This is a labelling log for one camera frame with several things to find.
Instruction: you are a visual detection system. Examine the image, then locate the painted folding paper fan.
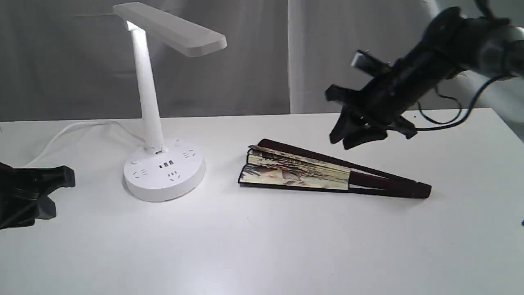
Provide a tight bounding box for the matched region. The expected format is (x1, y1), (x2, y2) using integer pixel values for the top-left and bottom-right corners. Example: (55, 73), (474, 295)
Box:
(237, 138), (432, 200)

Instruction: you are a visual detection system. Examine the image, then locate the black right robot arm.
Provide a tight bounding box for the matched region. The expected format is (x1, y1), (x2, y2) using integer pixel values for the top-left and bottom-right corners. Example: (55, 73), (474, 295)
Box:
(325, 1), (523, 150)

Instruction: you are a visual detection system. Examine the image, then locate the white desk lamp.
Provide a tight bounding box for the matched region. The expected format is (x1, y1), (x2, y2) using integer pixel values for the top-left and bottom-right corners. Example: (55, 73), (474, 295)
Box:
(113, 2), (228, 203)

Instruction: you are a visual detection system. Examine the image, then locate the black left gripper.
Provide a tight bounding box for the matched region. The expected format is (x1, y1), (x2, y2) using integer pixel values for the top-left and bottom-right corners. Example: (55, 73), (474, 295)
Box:
(0, 163), (76, 229)

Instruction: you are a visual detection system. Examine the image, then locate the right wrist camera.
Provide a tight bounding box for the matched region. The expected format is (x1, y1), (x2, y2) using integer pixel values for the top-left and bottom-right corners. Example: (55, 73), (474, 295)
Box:
(351, 50), (391, 78)

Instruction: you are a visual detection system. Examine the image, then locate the white power cable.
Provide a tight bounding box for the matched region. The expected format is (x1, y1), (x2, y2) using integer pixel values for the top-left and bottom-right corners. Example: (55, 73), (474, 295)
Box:
(25, 120), (147, 168)

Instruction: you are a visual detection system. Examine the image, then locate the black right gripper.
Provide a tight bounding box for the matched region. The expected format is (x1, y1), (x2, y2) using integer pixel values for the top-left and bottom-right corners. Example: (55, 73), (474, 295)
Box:
(325, 53), (451, 150)

